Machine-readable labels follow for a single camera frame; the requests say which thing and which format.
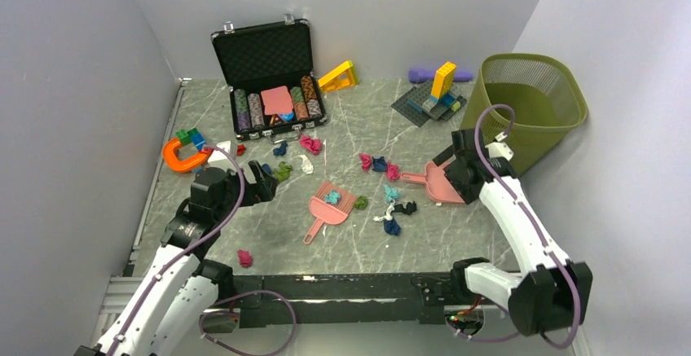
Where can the aluminium frame rail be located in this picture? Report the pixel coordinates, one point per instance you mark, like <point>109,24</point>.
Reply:
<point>121,288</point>

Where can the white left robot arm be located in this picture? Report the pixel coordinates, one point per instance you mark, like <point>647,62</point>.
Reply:
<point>181,282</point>

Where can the red paper scrap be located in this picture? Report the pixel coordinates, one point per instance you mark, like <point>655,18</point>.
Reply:
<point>241,149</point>

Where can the olive green waste basket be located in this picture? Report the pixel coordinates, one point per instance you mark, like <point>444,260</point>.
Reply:
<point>544,95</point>

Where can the pink paper scrap near edge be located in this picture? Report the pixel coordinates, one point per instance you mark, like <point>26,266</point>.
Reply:
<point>245,258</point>

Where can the pink scrap centre left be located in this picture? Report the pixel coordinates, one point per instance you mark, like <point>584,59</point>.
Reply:
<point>366,161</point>

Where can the orange horseshoe toy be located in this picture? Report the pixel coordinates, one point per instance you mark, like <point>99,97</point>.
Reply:
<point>170,155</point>

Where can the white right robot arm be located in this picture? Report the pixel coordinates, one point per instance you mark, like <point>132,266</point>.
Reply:
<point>550,291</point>

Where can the black poker chip case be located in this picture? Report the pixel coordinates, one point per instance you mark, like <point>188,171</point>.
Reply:
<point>262,57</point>

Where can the green paper scrap centre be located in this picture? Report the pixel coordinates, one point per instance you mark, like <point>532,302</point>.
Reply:
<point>361,202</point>

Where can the purple cylinder toy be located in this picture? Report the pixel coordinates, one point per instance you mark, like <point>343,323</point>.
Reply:
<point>421,75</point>

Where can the black paper scrap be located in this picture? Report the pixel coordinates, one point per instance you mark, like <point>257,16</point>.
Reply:
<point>408,209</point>

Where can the pink paper scrap by case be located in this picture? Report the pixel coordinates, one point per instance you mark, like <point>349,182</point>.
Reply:
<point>312,145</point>

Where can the yellow triangular toy block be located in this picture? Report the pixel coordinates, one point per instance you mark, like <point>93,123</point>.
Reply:
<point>340,77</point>

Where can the yellow orange brick tower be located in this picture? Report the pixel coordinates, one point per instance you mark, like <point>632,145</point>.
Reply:
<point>443,81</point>

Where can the light blue scrap on brush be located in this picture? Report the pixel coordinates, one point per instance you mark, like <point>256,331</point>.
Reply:
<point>332,197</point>

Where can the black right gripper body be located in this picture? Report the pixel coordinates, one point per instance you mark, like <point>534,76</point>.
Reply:
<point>452,172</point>

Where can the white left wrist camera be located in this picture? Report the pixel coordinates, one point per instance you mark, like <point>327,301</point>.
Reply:
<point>219,158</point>

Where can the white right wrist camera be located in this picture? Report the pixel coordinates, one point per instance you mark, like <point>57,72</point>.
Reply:
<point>498,148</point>

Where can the pink scrap centre right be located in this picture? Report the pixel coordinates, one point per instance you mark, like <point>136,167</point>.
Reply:
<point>392,172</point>

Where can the green paper scrap left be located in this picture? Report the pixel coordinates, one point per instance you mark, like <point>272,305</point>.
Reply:
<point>283,171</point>

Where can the pink dustpan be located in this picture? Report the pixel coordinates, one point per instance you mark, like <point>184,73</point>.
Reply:
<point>438,188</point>

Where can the dark blue scrap by case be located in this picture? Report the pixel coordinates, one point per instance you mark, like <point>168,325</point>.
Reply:
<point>281,149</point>

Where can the white twisted paper scrap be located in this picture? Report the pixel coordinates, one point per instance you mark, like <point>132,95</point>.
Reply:
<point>387,216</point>

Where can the green paper scrap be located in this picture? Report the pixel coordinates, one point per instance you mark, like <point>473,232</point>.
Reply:
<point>283,171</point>
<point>361,202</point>

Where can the pink hand brush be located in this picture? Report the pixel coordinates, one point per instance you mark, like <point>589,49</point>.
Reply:
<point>325,213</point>

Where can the pink playing card deck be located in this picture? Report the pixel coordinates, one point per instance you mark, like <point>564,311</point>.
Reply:
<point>277,101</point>

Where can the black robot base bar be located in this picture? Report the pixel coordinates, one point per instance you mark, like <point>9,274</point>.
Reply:
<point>425,298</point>

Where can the grey brick baseplate model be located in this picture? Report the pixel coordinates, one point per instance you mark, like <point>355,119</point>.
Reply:
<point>417,105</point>

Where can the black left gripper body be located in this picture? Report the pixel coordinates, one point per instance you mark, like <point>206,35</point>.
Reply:
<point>255,192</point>

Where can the green and blue toy bricks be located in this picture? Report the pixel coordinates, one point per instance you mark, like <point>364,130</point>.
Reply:
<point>192,136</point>

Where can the dark blue scrap lower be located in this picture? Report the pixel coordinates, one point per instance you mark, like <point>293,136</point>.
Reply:
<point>391,227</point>

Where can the light blue scrap right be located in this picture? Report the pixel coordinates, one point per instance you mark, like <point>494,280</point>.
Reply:
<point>391,194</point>

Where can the dark blue scrap centre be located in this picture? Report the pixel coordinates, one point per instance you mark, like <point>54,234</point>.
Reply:
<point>379,164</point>

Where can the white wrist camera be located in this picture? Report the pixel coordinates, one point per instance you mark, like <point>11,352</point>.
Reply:
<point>219,158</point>
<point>498,148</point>

